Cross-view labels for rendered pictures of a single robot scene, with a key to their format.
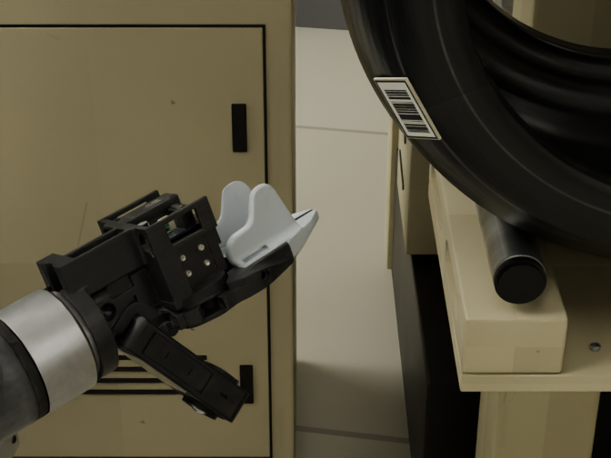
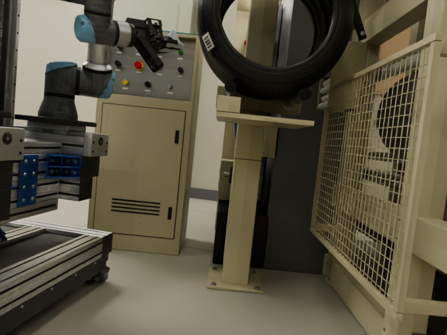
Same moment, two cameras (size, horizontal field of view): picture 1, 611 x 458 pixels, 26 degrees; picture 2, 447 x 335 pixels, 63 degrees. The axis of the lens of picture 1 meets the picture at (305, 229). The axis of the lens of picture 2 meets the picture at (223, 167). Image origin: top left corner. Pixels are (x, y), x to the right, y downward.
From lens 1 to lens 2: 0.93 m
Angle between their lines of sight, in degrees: 26
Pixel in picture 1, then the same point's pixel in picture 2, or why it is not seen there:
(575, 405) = (252, 189)
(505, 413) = (234, 189)
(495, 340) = (224, 101)
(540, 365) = (234, 110)
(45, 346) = (121, 23)
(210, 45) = (172, 114)
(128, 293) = (141, 32)
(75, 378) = (126, 32)
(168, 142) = (159, 139)
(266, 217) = (173, 35)
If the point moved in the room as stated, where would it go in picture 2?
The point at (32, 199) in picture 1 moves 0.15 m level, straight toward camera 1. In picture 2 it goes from (122, 151) to (122, 153)
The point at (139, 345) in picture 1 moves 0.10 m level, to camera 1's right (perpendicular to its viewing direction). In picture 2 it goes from (141, 38) to (173, 42)
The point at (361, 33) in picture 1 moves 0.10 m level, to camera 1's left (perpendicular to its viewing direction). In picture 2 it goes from (199, 26) to (173, 23)
